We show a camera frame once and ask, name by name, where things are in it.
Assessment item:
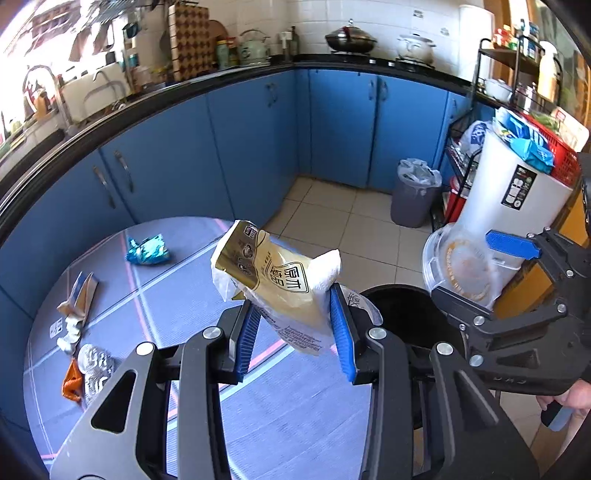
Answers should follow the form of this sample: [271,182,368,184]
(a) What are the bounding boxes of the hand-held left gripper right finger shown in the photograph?
[329,282,541,480]

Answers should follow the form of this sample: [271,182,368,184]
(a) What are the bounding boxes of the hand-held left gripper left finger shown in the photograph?
[48,300,264,480]

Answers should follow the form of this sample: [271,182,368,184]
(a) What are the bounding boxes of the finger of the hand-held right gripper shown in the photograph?
[486,226,585,301]
[431,286,571,365]

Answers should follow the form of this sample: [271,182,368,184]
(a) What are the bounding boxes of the clear round plastic lid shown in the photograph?
[422,223,525,311]

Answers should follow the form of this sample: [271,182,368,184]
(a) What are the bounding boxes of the black trash bin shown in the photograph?
[359,285,469,432]

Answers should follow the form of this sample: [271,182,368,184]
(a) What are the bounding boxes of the gold and white tissue packet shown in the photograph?
[211,220,384,357]

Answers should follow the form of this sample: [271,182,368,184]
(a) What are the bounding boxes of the gray trash can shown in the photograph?
[390,158,443,228]

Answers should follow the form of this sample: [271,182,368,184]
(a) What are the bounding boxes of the person's right hand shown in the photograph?
[561,381,591,411]

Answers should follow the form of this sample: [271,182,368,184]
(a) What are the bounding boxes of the white cylindrical appliance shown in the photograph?
[457,131,580,310]

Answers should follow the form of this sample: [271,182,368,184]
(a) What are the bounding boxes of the blue checked tablecloth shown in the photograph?
[23,217,375,480]

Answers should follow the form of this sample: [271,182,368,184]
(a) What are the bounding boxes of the light blue packet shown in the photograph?
[510,136,555,175]

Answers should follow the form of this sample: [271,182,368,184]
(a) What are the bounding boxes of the red plastic basket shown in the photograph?
[494,111,583,185]

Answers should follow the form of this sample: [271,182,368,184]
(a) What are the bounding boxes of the white printed plastic bag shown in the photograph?
[459,121,492,153]

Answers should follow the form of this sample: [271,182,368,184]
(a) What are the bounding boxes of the white bin liner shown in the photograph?
[398,158,443,188]

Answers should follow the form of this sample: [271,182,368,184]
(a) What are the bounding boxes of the teal box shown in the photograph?
[494,108,555,139]

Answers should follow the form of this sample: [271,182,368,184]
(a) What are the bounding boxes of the teal foil wrapper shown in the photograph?
[126,234,171,266]

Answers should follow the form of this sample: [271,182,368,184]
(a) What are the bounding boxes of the black metal shelf rack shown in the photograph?
[429,37,578,232]

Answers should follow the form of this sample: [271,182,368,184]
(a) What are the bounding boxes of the small white bowl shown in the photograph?
[482,78,513,102]

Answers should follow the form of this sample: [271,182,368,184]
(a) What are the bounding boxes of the torn beige and blue carton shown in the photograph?
[57,271,99,318]

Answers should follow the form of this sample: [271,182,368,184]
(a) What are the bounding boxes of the crumpled white wrapper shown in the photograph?
[56,315,85,354]

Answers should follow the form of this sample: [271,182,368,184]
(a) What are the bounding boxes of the orange wrapper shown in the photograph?
[62,357,84,402]

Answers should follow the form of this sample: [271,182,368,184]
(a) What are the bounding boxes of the blue kitchen cabinets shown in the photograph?
[0,67,497,435]

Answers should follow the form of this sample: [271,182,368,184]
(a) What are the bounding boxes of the white cooking pot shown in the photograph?
[396,33,437,64]

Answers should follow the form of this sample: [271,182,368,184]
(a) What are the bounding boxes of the black gas stove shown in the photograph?
[330,48,437,70]

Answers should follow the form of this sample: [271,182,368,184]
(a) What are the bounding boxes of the black wok with lid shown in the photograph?
[324,19,378,54]

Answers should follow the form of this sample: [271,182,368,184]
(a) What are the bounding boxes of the black kitchen countertop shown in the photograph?
[0,53,476,241]

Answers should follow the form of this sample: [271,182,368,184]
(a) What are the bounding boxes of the pale green kettle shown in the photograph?
[238,28,272,65]

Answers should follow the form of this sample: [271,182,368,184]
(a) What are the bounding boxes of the white dish tub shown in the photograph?
[60,62,127,123]

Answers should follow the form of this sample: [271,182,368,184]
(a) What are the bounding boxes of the stainless steel sink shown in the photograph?
[0,120,65,158]

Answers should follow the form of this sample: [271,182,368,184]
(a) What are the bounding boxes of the small chrome faucet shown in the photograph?
[84,71,127,112]

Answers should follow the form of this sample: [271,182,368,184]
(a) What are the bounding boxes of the checkered cutting board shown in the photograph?
[167,2,218,83]

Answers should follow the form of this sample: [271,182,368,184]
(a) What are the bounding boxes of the round wooden board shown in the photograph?
[208,19,229,47]

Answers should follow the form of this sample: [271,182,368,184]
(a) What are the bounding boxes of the tall chrome faucet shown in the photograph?
[23,65,75,127]

